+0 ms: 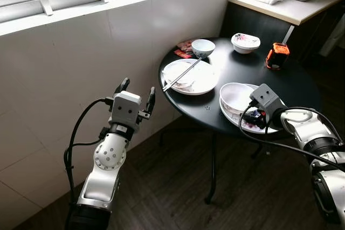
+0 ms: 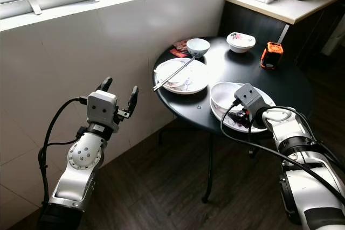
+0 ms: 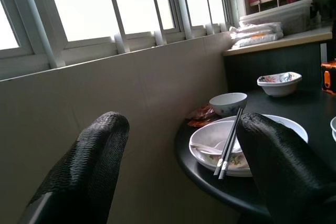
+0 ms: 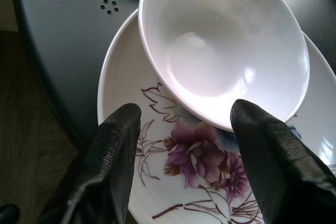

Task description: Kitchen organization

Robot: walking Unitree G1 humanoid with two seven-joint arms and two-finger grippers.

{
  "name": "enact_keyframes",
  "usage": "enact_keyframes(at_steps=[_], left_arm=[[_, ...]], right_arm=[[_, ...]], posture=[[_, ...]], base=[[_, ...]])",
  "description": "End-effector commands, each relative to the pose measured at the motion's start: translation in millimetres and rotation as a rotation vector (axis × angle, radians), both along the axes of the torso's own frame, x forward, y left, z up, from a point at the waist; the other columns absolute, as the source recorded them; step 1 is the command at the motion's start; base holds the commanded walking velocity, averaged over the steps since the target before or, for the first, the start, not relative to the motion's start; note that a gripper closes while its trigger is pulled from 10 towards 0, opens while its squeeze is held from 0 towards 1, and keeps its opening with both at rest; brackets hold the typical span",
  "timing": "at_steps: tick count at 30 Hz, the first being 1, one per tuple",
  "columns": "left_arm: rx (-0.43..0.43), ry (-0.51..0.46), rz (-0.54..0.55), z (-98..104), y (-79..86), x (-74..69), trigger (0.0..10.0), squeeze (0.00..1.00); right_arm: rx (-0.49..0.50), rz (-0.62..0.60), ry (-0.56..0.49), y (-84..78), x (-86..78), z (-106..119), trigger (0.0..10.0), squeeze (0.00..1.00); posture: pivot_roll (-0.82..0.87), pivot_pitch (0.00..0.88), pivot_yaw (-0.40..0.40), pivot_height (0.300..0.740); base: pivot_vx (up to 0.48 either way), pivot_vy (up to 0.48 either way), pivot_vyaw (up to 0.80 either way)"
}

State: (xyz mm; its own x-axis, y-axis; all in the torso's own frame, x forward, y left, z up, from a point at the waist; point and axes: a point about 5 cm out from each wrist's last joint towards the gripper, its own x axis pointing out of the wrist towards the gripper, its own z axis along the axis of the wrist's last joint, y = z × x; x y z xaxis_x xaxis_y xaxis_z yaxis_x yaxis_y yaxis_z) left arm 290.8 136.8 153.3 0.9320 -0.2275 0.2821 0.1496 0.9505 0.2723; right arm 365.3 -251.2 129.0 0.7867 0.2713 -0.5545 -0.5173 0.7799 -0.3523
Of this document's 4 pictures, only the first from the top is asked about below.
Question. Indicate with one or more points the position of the red snack packet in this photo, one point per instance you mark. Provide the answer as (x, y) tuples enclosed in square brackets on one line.
[(185, 47)]

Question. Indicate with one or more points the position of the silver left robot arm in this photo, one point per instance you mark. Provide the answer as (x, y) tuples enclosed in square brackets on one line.
[(105, 181)]

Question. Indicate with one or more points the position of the dark cabinet beige top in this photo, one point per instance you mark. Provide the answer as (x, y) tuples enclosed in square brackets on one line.
[(291, 9)]

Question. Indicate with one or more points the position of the floral print plate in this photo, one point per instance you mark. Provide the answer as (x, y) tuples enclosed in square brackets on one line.
[(232, 119)]

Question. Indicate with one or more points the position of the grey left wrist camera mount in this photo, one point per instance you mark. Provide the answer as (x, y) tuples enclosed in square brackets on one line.
[(125, 109)]

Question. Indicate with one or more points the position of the orange black handheld device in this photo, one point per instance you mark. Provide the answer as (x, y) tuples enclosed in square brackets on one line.
[(277, 55)]

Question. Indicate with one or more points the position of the silver metal chopstick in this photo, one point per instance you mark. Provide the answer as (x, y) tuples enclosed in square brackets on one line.
[(186, 74), (182, 74)]

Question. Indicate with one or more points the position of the white dinner plate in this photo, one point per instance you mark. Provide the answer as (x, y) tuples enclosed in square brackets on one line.
[(202, 82)]

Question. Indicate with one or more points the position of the black round table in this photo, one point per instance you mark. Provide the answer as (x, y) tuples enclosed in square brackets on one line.
[(242, 68)]

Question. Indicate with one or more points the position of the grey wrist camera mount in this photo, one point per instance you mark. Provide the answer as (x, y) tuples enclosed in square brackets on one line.
[(125, 109), (267, 98)]

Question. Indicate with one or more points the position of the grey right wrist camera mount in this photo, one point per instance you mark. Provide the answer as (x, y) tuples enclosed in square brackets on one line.
[(267, 98)]

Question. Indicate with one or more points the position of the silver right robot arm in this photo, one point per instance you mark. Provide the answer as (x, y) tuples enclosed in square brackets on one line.
[(323, 149)]

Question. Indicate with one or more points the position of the small blue white bowl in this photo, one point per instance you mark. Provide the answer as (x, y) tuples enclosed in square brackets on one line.
[(203, 47)]

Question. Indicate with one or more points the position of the small floral bowl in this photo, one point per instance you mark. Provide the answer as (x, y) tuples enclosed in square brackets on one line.
[(245, 41)]

